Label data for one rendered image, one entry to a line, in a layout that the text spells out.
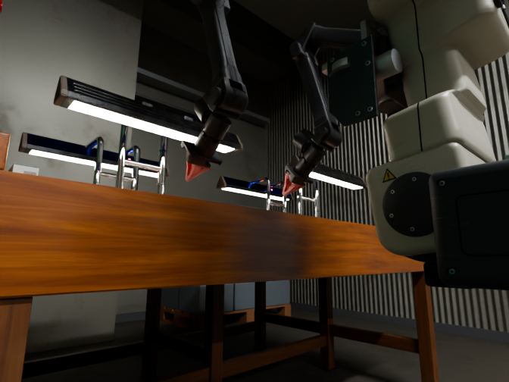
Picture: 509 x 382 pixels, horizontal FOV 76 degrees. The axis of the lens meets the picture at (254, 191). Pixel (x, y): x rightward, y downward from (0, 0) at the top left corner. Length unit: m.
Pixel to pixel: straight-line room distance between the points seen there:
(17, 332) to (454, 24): 0.84
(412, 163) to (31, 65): 2.85
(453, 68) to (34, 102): 2.75
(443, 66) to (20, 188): 0.72
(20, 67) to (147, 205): 2.49
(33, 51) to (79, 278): 2.65
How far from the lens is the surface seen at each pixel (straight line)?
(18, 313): 0.62
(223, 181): 1.90
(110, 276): 0.64
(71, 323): 2.87
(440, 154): 0.58
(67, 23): 3.35
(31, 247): 0.60
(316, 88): 1.16
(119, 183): 1.17
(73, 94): 1.00
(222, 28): 0.95
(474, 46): 0.74
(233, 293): 3.27
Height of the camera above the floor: 0.64
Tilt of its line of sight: 12 degrees up
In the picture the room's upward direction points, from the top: straight up
